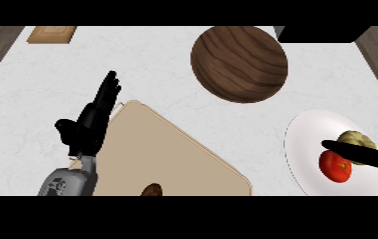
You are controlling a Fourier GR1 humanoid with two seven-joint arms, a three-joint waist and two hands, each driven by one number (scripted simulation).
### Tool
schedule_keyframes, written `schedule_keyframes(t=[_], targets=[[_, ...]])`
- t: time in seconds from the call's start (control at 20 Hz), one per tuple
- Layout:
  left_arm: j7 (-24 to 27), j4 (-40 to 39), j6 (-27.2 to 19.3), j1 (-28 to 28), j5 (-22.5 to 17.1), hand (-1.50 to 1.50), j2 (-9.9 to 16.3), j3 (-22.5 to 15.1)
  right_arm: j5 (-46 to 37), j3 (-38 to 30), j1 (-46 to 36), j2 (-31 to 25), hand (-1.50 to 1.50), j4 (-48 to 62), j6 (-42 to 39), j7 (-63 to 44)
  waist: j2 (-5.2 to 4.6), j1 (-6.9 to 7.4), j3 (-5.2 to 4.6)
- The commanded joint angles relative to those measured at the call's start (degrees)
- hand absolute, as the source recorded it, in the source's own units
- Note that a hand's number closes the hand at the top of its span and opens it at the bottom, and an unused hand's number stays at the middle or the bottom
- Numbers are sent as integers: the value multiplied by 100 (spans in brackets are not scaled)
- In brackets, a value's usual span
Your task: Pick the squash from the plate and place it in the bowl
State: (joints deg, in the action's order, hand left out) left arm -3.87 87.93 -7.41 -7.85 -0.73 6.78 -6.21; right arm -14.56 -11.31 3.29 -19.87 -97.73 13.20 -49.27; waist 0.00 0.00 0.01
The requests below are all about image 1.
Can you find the red tomato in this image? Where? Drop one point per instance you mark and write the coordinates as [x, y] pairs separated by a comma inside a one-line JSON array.
[[333, 168]]

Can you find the white plate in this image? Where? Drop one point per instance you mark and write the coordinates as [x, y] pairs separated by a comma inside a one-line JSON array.
[[307, 146]]

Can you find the tan wooden block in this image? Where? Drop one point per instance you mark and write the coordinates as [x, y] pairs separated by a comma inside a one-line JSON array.
[[50, 34]]

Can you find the pale yellow-green squash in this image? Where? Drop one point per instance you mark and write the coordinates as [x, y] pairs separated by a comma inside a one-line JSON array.
[[354, 138]]

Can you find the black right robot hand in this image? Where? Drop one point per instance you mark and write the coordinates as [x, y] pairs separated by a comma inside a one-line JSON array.
[[355, 152]]

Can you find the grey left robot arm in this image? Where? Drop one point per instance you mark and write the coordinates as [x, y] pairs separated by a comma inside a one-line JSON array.
[[66, 181]]

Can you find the brown wooden bowl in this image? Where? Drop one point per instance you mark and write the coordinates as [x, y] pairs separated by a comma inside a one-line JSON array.
[[239, 64]]

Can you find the small brown round object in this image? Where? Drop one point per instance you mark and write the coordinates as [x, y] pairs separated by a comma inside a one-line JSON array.
[[150, 190]]

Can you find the black appliance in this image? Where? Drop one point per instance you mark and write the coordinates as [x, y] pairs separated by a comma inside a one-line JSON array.
[[319, 34]]

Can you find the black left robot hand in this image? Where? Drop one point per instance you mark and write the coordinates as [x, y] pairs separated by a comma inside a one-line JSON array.
[[90, 123]]

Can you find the beige cutting board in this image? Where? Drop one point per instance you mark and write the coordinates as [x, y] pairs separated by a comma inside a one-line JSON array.
[[166, 156]]

